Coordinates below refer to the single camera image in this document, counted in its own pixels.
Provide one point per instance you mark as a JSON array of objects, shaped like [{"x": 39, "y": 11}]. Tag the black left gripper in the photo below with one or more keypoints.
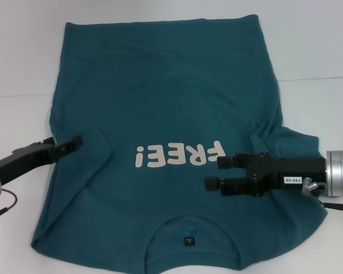
[{"x": 25, "y": 160}]

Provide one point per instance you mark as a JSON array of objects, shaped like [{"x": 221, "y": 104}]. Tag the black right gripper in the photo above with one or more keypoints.
[{"x": 277, "y": 169}]

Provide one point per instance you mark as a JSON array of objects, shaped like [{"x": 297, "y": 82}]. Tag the teal FREE print t-shirt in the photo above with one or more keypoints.
[{"x": 160, "y": 100}]

